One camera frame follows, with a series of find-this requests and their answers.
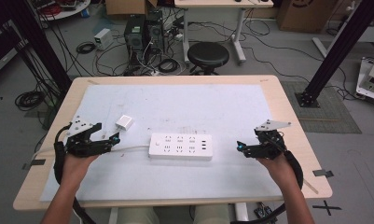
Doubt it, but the person's left hand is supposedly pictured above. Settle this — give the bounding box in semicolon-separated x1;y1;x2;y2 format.
61;153;99;189

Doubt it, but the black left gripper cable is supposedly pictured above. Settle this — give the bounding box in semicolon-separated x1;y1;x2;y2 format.
52;125;97;224

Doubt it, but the black metal stand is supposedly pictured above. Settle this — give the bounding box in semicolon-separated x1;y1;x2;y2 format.
0;0;73;94
294;0;374;108

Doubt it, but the white power supply box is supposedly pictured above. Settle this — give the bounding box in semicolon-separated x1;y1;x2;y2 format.
93;27;114;51

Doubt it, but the white desk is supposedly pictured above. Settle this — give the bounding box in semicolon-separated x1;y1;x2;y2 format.
173;0;274;65

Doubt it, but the person's right hand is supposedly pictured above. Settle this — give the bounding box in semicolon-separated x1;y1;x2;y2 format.
256;153;291;189

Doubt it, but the white table leg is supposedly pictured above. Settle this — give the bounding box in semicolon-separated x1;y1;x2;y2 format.
233;202;250;223

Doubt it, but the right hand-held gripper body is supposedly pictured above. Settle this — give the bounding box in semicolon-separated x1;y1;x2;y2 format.
254;119;293;161

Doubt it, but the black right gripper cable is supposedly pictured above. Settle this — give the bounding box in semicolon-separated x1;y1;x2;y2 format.
230;150;304;224

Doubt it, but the white machine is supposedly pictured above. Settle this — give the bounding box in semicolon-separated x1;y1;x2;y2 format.
355;57;374;104

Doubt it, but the black round stool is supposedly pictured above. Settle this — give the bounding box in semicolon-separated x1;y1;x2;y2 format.
187;41;230;76

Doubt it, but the black tape piece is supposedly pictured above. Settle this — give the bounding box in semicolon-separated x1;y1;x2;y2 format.
312;169;335;178
21;159;47;171

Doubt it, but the white power strip cord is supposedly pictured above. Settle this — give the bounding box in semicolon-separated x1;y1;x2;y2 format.
30;145;151;163

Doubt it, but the white power strip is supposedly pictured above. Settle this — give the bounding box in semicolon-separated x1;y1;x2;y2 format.
147;133;214;161

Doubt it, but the light blue table mat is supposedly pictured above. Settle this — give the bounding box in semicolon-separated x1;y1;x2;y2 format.
39;83;284;203

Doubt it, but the grey floor mat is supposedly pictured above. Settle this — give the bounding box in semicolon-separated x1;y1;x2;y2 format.
281;80;363;135

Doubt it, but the black computer tower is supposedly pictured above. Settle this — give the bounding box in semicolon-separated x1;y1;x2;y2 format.
123;14;147;67
145;9;166;54

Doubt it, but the round white table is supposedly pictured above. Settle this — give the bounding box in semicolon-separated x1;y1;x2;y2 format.
28;0;92;21

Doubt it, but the coiled black cable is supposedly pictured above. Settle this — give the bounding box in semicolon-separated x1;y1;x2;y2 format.
14;90;46;112
75;41;97;55
158;58;180;75

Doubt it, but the black tape cross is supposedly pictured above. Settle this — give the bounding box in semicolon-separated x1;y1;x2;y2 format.
312;200;343;217

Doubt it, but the white charger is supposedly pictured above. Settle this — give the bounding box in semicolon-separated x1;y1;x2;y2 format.
115;114;135;132

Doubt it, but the large cardboard box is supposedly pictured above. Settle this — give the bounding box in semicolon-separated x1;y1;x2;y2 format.
275;0;339;34

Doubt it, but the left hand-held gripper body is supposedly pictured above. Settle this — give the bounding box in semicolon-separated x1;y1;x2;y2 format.
64;115;103;159

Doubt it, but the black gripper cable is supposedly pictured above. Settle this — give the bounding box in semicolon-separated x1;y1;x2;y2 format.
230;150;304;224
52;125;97;224

